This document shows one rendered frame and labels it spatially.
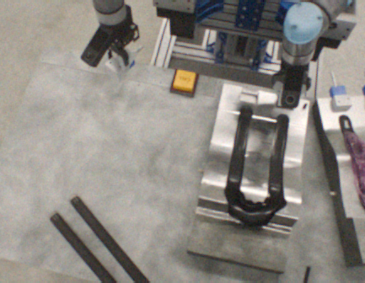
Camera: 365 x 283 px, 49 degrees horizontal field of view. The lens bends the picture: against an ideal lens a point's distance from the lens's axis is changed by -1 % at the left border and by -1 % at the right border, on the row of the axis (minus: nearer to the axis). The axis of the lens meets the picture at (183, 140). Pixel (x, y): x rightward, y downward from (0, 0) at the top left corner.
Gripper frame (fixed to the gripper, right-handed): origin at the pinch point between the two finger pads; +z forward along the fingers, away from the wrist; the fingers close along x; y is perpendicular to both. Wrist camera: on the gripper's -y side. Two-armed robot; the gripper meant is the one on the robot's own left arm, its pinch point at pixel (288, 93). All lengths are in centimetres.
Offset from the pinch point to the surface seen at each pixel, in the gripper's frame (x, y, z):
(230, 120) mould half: 15.1, -9.7, 2.3
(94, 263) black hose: 41, -56, -6
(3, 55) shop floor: 159, 35, 79
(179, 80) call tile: 34.0, 2.2, 6.4
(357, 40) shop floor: -37, 89, 114
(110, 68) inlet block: 50, -4, -9
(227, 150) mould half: 14.3, -19.1, 1.2
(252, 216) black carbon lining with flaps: 4.2, -36.0, 1.7
